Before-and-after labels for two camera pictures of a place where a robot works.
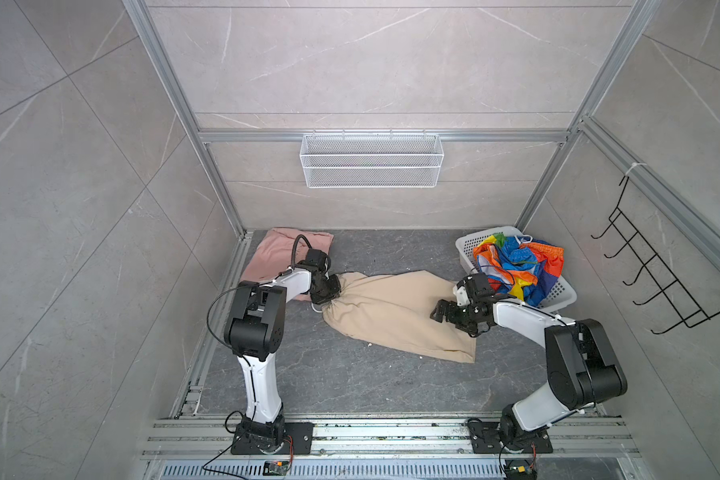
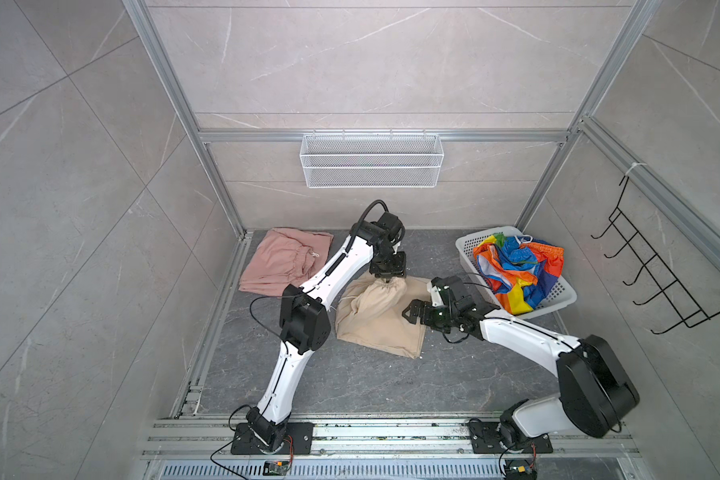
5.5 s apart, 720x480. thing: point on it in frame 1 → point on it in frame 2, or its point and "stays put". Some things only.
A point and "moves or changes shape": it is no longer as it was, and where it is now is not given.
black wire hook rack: x=662 y=281 stays put
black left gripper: x=336 y=291 → x=400 y=268
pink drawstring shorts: x=275 y=255 stays put
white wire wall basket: x=332 y=161 stays put
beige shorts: x=396 y=310 moves or changes shape
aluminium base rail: x=384 y=447 stays put
